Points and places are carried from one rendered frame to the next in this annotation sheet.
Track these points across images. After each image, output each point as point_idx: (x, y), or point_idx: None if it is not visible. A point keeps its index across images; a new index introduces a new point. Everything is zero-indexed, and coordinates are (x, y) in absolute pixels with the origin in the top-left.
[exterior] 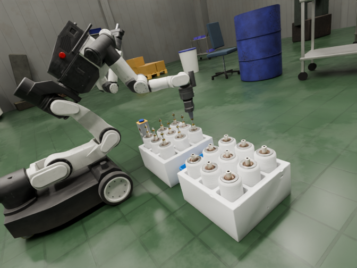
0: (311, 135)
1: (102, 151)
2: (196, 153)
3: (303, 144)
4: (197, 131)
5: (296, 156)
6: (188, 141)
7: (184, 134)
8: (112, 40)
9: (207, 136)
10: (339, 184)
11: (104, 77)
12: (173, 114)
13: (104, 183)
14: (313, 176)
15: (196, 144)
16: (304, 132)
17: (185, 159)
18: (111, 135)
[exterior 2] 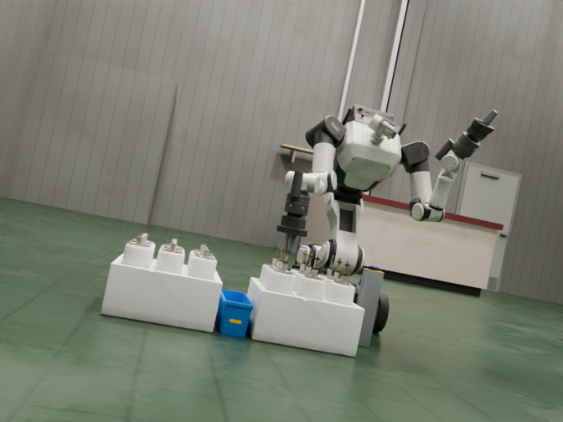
0: (146, 373)
1: (315, 260)
2: (254, 297)
3: (143, 358)
4: (271, 270)
5: (135, 342)
6: (268, 276)
7: (279, 269)
8: (322, 123)
9: (271, 291)
10: (49, 318)
11: (416, 189)
12: (345, 264)
13: None
14: (86, 324)
15: (260, 285)
16: (171, 380)
17: (251, 294)
18: (322, 247)
